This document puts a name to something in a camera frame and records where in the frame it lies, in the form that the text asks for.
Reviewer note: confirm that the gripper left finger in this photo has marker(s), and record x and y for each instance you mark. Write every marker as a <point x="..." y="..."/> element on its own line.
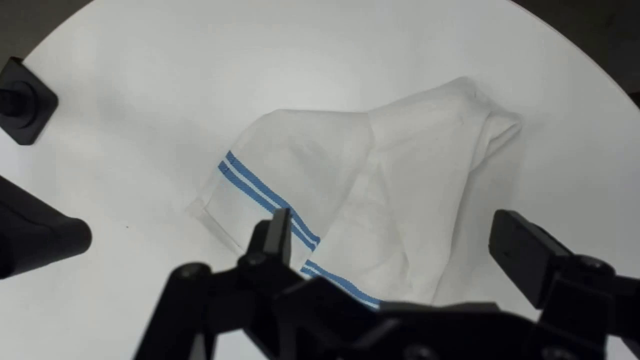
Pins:
<point x="265" y="280"/>

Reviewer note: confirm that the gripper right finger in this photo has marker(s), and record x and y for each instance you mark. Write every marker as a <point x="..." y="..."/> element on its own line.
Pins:
<point x="545" y="265"/>

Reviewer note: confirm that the white towel with blue stripes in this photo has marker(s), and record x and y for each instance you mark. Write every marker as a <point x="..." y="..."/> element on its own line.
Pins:
<point x="370" y="195"/>

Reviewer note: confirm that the black stand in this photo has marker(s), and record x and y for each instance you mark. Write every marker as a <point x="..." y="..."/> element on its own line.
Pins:
<point x="30" y="175"/>

